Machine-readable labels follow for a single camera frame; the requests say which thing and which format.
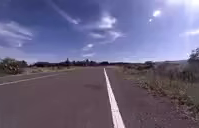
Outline dry scrub verge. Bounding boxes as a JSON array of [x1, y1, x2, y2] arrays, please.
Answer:
[[116, 61, 199, 121]]

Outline green bush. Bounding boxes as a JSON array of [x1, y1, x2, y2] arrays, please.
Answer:
[[0, 57, 29, 76]]

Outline grey asphalt road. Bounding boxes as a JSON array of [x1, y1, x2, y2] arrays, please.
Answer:
[[0, 66, 199, 128]]

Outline white road edge line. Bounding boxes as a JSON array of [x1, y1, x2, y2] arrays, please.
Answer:
[[0, 70, 75, 89]]

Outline solid white road line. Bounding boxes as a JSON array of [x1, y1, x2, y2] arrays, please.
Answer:
[[103, 67, 126, 128]]

